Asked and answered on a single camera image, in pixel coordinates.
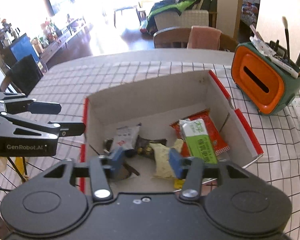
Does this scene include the armchair with white cover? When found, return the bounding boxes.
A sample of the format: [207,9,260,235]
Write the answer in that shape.
[154,10,209,30]

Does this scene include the dark wooden chair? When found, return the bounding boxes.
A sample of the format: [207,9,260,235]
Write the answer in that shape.
[0,54,43,96]

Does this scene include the green white snack packet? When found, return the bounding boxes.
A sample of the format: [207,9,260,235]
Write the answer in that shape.
[179,118,218,164]

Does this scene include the red white cardboard box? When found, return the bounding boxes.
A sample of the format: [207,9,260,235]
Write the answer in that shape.
[78,69,265,196]

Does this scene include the pale clear snack bag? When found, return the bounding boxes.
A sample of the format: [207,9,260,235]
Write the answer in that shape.
[149,139,184,179]

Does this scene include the black cable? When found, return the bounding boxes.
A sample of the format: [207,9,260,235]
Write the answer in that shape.
[0,156,31,193]

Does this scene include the yellow minion snack pack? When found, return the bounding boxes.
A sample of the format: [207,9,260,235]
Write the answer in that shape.
[174,179,185,190]

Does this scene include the checkered white tablecloth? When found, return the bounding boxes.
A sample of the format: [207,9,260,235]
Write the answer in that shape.
[0,58,300,239]

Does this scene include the dark coffee table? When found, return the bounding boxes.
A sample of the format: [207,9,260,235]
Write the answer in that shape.
[113,5,146,28]

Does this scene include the green black jacket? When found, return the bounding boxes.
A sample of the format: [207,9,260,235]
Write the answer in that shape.
[146,0,200,35]

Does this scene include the red brown chip bag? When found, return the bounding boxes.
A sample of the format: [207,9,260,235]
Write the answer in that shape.
[103,139,140,181]

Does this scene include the tv console cabinet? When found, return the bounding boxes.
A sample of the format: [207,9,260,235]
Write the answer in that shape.
[39,17,87,64]

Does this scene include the red snack packet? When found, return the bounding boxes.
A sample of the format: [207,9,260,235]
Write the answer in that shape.
[170,109,230,157]

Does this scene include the black snack packet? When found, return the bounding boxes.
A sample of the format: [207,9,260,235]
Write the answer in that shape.
[135,136,167,160]

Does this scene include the wooden chair with pink cloth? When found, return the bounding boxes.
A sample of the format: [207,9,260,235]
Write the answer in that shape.
[153,25,238,52]

